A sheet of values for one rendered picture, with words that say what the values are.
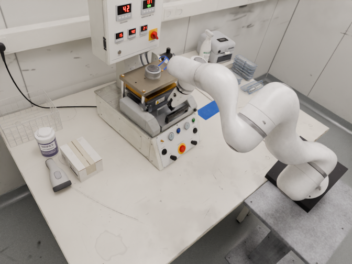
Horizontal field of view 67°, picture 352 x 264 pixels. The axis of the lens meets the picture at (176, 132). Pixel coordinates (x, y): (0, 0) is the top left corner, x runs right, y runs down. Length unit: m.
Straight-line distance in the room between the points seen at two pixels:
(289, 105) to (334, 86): 2.71
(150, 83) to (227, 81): 0.61
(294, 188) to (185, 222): 0.48
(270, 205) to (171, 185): 0.49
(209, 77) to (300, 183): 0.52
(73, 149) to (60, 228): 0.36
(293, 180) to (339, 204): 0.62
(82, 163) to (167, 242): 0.51
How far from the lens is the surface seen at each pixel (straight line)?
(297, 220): 1.43
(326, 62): 3.42
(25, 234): 2.13
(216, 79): 0.73
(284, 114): 0.76
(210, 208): 1.29
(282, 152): 0.86
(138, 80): 1.28
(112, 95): 1.48
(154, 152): 1.30
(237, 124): 0.72
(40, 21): 1.57
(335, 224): 1.53
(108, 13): 1.20
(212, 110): 1.76
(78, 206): 1.26
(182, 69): 0.99
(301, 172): 1.03
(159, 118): 1.29
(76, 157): 1.31
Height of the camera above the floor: 1.84
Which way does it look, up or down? 44 degrees down
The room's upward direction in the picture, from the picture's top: 11 degrees clockwise
